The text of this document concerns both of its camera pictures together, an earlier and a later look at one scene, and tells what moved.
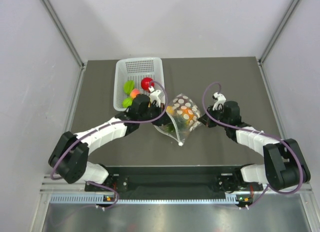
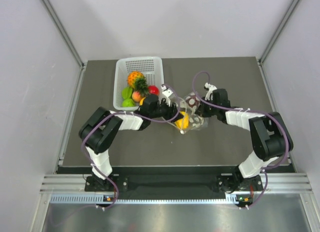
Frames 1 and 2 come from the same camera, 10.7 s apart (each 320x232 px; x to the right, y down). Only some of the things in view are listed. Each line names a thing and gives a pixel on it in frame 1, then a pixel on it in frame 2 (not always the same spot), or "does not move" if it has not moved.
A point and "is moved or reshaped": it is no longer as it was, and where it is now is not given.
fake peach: (134, 92) does not move
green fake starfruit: (129, 85) to (126, 92)
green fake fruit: (127, 102) does not move
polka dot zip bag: (185, 113) is moved or reshaped
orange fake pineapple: (188, 114) to (136, 80)
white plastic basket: (135, 69) does not move
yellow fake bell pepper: (169, 109) is moved or reshaped
